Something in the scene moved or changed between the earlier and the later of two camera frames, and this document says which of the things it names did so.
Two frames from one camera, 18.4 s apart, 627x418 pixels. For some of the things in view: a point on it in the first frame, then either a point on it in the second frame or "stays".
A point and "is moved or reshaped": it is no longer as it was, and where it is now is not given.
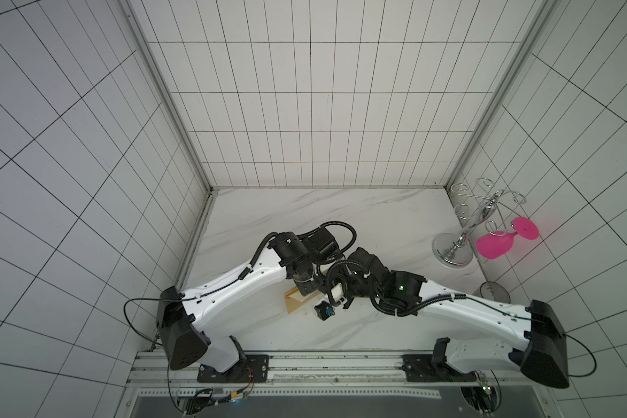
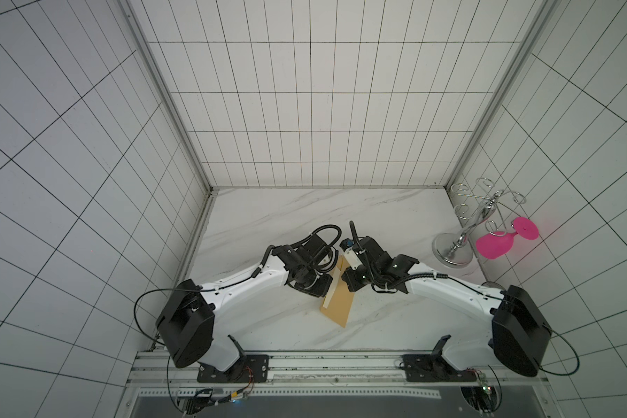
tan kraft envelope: x=293 y=299 is moved or reshaped
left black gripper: x=306 y=289 stays
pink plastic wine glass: x=494 y=245 stays
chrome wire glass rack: x=455 y=249 stays
